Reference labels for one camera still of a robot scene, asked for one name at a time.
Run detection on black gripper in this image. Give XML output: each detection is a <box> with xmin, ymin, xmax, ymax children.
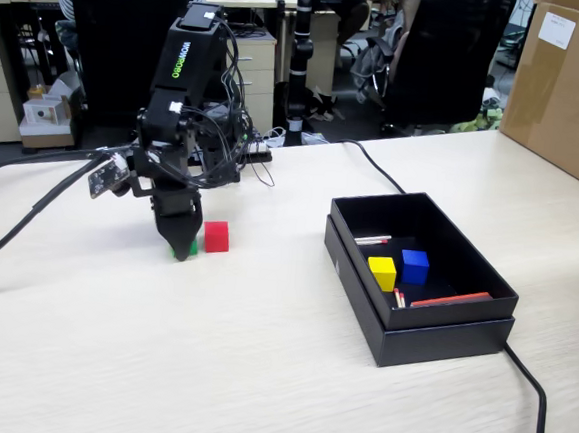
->
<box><xmin>138</xmin><ymin>170</ymin><xmax>209</xmax><ymax>265</ymax></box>

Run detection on green wooden cube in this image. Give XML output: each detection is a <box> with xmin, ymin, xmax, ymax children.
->
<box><xmin>167</xmin><ymin>236</ymin><xmax>201</xmax><ymax>261</ymax></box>

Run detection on red wooden cube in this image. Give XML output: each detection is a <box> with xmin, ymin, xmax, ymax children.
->
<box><xmin>201</xmin><ymin>219</ymin><xmax>233</xmax><ymax>256</ymax></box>

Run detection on yellow wooden cube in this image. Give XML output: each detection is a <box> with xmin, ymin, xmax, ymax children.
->
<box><xmin>365</xmin><ymin>255</ymin><xmax>400</xmax><ymax>294</ymax></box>

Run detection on blue wooden cube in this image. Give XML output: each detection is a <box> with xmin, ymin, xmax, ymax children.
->
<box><xmin>398</xmin><ymin>247</ymin><xmax>432</xmax><ymax>287</ymax></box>

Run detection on small open cardboard box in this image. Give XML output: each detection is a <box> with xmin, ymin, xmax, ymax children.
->
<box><xmin>17</xmin><ymin>67</ymin><xmax>89</xmax><ymax>154</ymax></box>

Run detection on black cardboard box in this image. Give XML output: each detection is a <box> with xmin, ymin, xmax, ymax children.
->
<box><xmin>320</xmin><ymin>184</ymin><xmax>529</xmax><ymax>342</ymax></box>

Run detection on black box lid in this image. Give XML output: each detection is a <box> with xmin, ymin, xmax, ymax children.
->
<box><xmin>314</xmin><ymin>212</ymin><xmax>523</xmax><ymax>379</ymax></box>

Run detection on large brown cardboard box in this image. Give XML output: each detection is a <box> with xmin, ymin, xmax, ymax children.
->
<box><xmin>493</xmin><ymin>0</ymin><xmax>579</xmax><ymax>198</ymax></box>

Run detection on black mesh office chair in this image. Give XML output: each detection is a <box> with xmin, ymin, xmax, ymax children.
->
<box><xmin>360</xmin><ymin>0</ymin><xmax>519</xmax><ymax>145</ymax></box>
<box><xmin>52</xmin><ymin>0</ymin><xmax>208</xmax><ymax>146</ymax></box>

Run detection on black pole with white rings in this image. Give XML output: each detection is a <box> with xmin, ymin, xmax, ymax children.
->
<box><xmin>281</xmin><ymin>0</ymin><xmax>321</xmax><ymax>137</ymax></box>

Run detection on seated person grey clothes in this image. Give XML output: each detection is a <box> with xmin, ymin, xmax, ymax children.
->
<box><xmin>328</xmin><ymin>0</ymin><xmax>424</xmax><ymax>110</ymax></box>

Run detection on orange matchbox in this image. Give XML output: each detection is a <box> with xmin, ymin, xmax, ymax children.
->
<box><xmin>409</xmin><ymin>285</ymin><xmax>495</xmax><ymax>315</ymax></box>

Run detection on green yellow floor clutter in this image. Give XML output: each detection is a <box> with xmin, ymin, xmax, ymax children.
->
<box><xmin>449</xmin><ymin>101</ymin><xmax>506</xmax><ymax>140</ymax></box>

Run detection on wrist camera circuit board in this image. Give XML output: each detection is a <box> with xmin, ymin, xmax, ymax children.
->
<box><xmin>86</xmin><ymin>150</ymin><xmax>136</xmax><ymax>202</ymax></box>

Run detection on thick black camera cable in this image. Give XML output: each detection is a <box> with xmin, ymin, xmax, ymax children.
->
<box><xmin>0</xmin><ymin>139</ymin><xmax>125</xmax><ymax>289</ymax></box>

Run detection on thin black wire bundle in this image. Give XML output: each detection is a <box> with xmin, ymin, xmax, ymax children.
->
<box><xmin>186</xmin><ymin>16</ymin><xmax>292</xmax><ymax>195</ymax></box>

